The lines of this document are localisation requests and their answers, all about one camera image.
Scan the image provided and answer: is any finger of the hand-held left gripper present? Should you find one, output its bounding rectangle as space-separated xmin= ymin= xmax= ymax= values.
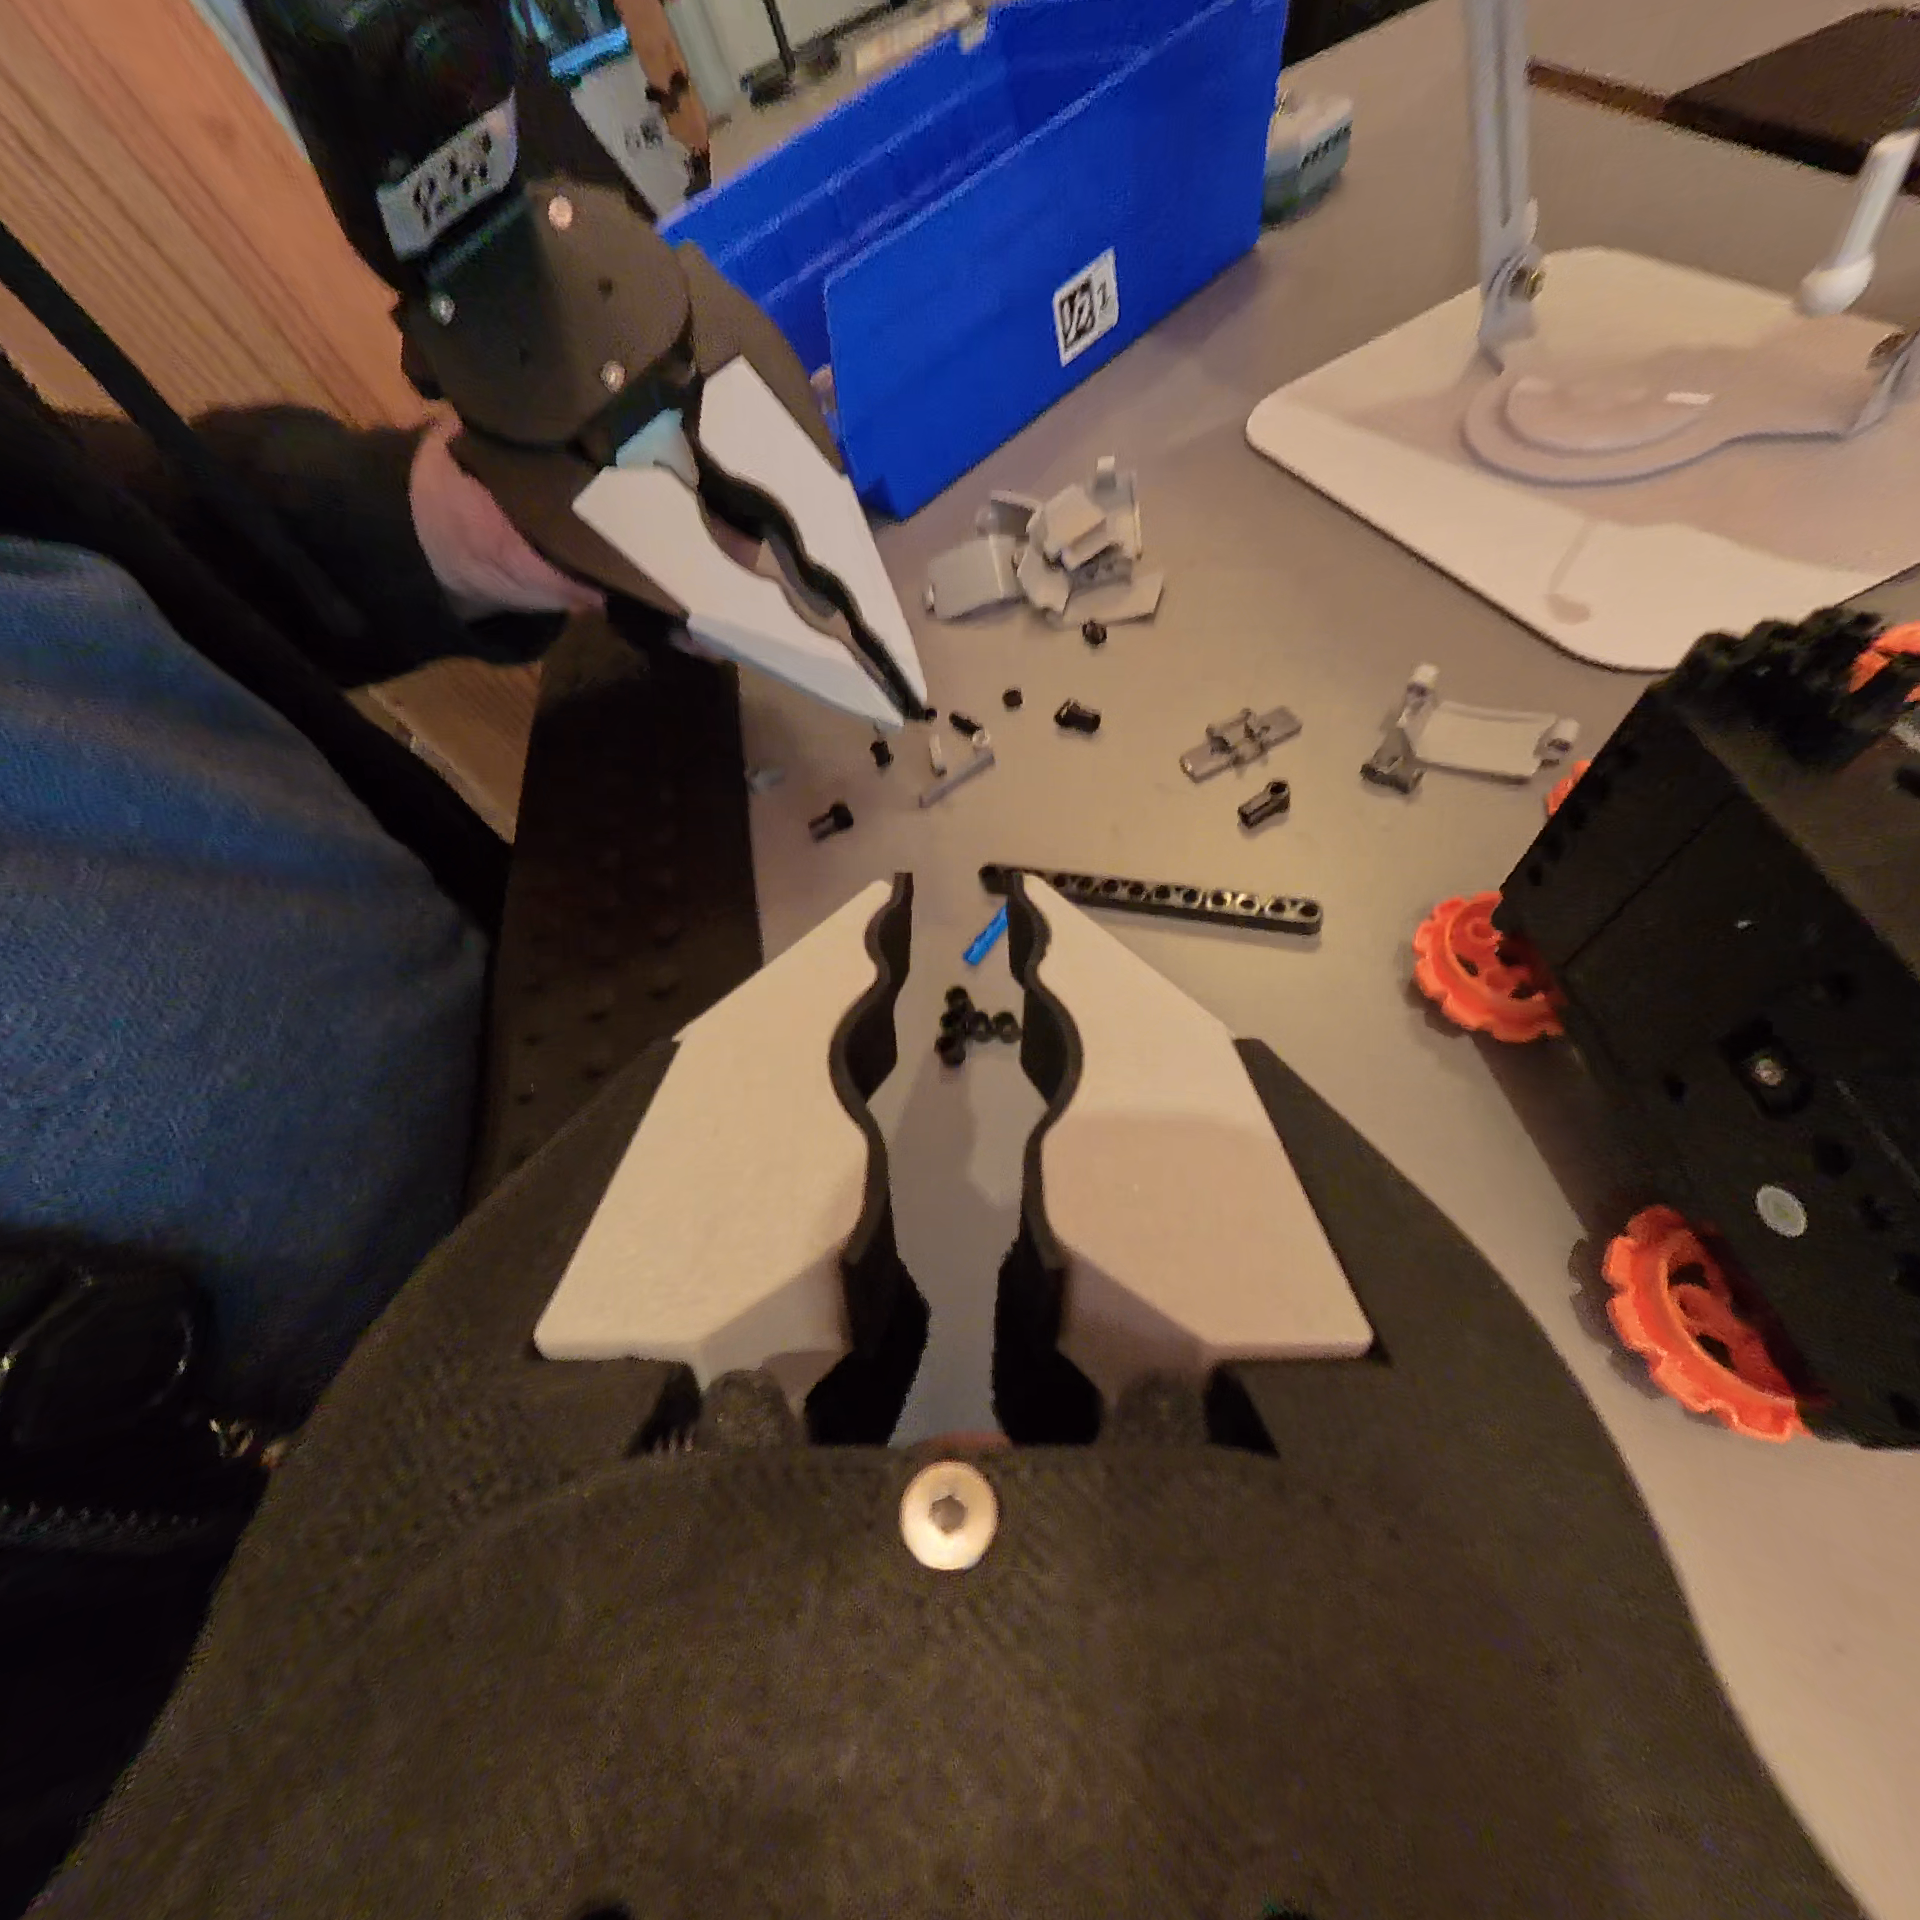
xmin=570 ymin=419 xmax=910 ymax=731
xmin=692 ymin=353 xmax=933 ymax=720

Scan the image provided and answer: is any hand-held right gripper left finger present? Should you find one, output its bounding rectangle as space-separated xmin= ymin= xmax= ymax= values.
xmin=532 ymin=873 xmax=933 ymax=1412

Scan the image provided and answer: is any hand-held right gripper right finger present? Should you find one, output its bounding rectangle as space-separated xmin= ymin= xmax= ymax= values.
xmin=997 ymin=873 xmax=1378 ymax=1412

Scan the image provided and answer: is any cluster of black bushings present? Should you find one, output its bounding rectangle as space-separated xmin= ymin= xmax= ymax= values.
xmin=933 ymin=982 xmax=1026 ymax=1069

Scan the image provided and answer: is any building block robot vehicle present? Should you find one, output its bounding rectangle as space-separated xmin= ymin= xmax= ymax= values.
xmin=1411 ymin=605 xmax=1920 ymax=1449

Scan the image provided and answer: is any grey track link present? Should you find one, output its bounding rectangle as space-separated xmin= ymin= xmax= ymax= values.
xmin=1177 ymin=708 xmax=1303 ymax=786

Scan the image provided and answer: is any person's left forearm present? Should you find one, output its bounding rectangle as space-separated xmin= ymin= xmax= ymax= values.
xmin=180 ymin=401 xmax=572 ymax=677

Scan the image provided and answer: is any person's left hand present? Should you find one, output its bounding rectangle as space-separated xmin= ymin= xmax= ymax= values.
xmin=404 ymin=423 xmax=606 ymax=617

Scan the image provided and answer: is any blue plastic storage bin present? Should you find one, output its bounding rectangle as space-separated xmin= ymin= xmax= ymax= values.
xmin=657 ymin=0 xmax=1297 ymax=523

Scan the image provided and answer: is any pile of grey panel pieces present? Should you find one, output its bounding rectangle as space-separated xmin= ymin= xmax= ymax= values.
xmin=923 ymin=456 xmax=1170 ymax=623

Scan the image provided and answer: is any black long holed beam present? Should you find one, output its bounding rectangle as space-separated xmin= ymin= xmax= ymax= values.
xmin=978 ymin=861 xmax=1326 ymax=940

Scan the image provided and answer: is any dark perforated pad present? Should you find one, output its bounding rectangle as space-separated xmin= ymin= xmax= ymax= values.
xmin=495 ymin=614 xmax=769 ymax=1201

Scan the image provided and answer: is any person's blue shirt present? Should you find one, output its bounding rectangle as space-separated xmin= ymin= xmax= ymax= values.
xmin=0 ymin=539 xmax=490 ymax=1442

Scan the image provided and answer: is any grey curved panel piece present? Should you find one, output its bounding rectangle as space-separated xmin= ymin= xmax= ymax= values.
xmin=1358 ymin=666 xmax=1585 ymax=797

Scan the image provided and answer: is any grey block assembly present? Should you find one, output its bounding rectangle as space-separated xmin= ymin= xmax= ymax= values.
xmin=1263 ymin=86 xmax=1361 ymax=223

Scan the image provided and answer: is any white knob rod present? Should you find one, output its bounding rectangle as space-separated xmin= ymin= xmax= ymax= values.
xmin=1796 ymin=131 xmax=1920 ymax=319

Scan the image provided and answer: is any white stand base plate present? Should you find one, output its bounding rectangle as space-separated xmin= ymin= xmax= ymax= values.
xmin=1245 ymin=246 xmax=1920 ymax=673

